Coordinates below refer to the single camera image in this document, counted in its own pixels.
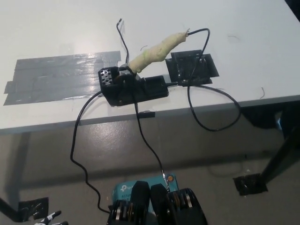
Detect long black power cable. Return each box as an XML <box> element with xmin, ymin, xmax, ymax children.
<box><xmin>69</xmin><ymin>91</ymin><xmax>112</xmax><ymax>214</ymax></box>

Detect large grey duct tape patch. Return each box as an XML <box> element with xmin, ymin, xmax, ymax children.
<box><xmin>3</xmin><ymin>50</ymin><xmax>121</xmax><ymax>107</ymax></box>

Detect black soldering station base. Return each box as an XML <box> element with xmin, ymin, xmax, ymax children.
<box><xmin>97</xmin><ymin>66</ymin><xmax>170</xmax><ymax>107</ymax></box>

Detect black soldering iron cable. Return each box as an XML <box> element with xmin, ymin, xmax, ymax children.
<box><xmin>167</xmin><ymin>28</ymin><xmax>242</xmax><ymax>132</ymax></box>

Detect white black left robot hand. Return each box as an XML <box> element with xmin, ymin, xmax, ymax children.
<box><xmin>35</xmin><ymin>210</ymin><xmax>68</xmax><ymax>225</ymax></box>

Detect black robot torso blocks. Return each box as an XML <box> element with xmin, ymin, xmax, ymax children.
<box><xmin>107</xmin><ymin>180</ymin><xmax>209</xmax><ymax>225</ymax></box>

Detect thick black table leg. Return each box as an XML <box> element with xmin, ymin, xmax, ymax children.
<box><xmin>259</xmin><ymin>110</ymin><xmax>300</xmax><ymax>186</ymax></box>

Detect tape-wrapped soldering iron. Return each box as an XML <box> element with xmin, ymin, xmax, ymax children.
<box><xmin>128</xmin><ymin>28</ymin><xmax>190</xmax><ymax>74</ymax></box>

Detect crumpled black floor tape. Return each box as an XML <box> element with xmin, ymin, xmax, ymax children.
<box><xmin>232</xmin><ymin>173</ymin><xmax>269</xmax><ymax>196</ymax></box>
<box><xmin>17</xmin><ymin>197</ymin><xmax>49</xmax><ymax>222</ymax></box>

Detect black cable to teal box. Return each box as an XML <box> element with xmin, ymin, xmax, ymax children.
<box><xmin>134</xmin><ymin>102</ymin><xmax>171</xmax><ymax>190</ymax></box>

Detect thin black loose-ended wire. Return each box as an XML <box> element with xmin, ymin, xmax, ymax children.
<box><xmin>115</xmin><ymin>18</ymin><xmax>130</xmax><ymax>68</ymax></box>

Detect square black tape patch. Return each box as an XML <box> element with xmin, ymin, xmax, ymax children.
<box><xmin>165</xmin><ymin>49</ymin><xmax>220</xmax><ymax>86</ymax></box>

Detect thin black table leg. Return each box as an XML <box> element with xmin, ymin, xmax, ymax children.
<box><xmin>0</xmin><ymin>198</ymin><xmax>17</xmax><ymax>221</ymax></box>

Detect teal tp-link router box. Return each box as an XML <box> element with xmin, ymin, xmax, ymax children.
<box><xmin>112</xmin><ymin>173</ymin><xmax>180</xmax><ymax>202</ymax></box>

